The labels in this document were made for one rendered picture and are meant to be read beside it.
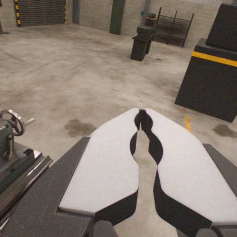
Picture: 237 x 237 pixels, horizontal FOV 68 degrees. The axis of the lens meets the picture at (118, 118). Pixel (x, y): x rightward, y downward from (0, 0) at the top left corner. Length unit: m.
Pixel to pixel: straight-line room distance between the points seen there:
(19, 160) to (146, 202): 1.39
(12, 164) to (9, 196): 0.14
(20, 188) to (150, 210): 1.33
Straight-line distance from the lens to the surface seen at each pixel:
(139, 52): 6.90
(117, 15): 12.60
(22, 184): 1.01
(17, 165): 1.01
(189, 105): 4.07
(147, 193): 2.09
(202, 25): 13.33
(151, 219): 1.95
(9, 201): 0.99
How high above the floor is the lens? 1.64
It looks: 32 degrees down
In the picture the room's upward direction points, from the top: 11 degrees clockwise
